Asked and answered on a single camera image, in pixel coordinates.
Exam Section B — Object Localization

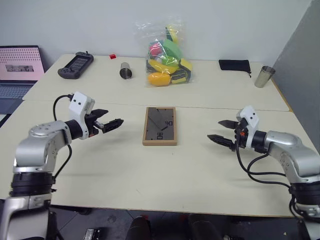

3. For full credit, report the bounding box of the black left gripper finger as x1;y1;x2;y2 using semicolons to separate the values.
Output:
89;108;110;122
101;118;125;134

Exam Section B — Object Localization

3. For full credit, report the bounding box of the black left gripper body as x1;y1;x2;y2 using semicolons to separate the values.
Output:
84;112;105;139

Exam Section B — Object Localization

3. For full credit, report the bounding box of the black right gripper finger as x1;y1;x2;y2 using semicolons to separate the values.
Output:
217;119;239;130
206;134;237;153

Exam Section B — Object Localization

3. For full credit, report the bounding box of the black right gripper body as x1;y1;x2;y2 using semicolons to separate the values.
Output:
233;120;249;152

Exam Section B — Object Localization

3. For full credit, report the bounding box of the wooden framed square clock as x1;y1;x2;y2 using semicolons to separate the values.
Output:
142;106;178;147

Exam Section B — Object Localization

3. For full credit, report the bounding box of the steel cup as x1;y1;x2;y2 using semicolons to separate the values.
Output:
118;61;134;80
254;65;277;89

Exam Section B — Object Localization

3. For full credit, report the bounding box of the black handheld game controller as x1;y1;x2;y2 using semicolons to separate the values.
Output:
57;51;95;80

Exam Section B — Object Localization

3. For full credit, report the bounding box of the orange-yellow toy fruit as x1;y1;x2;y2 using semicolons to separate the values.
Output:
147;72;172;87

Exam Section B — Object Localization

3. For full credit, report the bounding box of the yellow toy banana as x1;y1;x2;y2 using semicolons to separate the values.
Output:
148;59;180;74

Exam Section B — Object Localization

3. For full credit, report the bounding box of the pink toy block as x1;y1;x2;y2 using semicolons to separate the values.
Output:
148;42;163;57

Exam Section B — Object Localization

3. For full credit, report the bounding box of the grey partition panel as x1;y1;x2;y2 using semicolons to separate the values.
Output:
270;0;320;156

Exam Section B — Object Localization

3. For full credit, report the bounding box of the green toy block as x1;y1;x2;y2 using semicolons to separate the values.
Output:
162;39;183;59

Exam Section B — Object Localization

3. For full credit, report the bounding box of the laptop with pink screen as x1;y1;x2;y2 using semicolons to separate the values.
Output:
0;45;46;114

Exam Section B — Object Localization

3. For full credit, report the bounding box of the clear plastic bag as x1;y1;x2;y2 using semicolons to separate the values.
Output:
135;16;195;89

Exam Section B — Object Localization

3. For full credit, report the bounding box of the dark rounded shape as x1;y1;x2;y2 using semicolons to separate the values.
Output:
125;215;151;240

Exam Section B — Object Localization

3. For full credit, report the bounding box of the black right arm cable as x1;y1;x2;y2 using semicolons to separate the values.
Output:
234;124;305;219

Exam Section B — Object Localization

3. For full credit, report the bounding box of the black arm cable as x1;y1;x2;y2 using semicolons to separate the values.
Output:
234;124;305;219
52;93;75;181

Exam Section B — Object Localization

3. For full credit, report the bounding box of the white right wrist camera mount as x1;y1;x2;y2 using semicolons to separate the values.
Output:
235;105;261;149

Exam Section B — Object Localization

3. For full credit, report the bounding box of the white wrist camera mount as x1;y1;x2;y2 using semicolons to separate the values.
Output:
235;105;261;149
68;91;96;140

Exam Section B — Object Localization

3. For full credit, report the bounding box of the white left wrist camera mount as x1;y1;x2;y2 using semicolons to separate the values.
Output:
68;91;96;140

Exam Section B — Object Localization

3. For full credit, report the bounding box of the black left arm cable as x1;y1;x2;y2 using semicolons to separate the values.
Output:
52;93;75;181

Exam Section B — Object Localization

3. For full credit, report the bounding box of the black drawstring pouch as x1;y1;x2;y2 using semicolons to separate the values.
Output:
218;59;252;79

